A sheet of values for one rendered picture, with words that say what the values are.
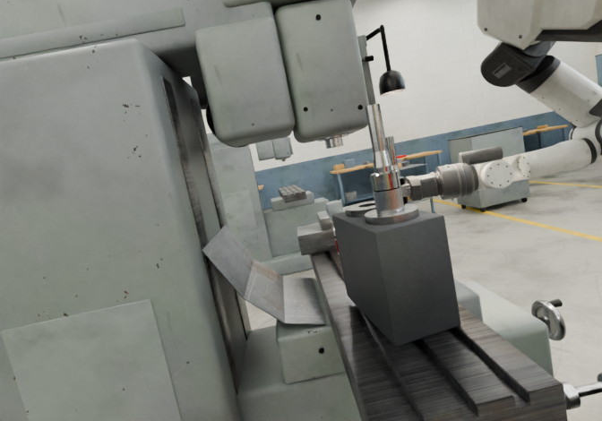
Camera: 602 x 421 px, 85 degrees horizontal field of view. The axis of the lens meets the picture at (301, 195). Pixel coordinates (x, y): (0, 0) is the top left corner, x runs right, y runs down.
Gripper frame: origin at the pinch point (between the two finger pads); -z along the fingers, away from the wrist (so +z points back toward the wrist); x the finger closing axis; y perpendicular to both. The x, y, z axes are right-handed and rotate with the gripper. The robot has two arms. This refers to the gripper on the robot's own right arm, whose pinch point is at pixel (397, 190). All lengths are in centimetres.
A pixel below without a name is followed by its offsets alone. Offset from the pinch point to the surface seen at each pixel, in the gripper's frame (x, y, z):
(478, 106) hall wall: -746, -54, 254
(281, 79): 14.6, -31.9, -22.1
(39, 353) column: 41, 15, -76
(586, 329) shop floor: -112, 113, 98
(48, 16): 26, -54, -68
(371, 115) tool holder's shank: 35.2, -17.9, -4.3
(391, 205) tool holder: 36.3, -2.9, -3.6
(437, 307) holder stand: 38.7, 14.1, 0.8
